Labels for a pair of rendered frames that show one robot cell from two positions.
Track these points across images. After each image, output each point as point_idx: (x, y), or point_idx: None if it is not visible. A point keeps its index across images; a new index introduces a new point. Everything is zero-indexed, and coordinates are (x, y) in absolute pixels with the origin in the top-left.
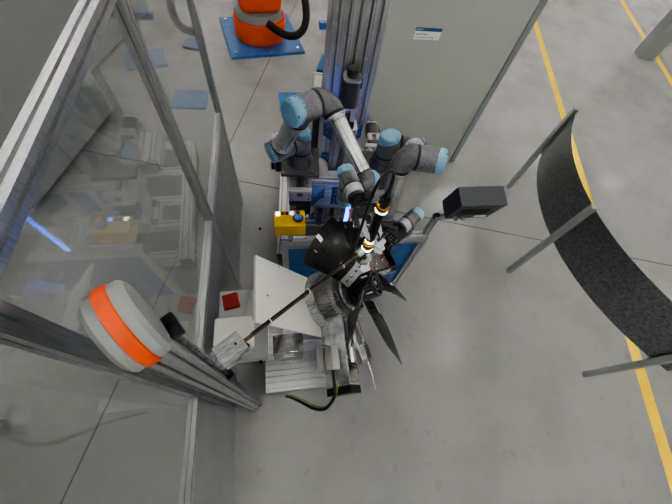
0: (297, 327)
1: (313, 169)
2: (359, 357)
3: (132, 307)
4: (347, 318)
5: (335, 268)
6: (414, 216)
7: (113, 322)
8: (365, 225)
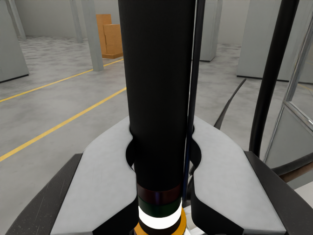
0: (304, 191)
1: None
2: (188, 176)
3: None
4: (246, 78)
5: (290, 166)
6: None
7: None
8: (206, 155)
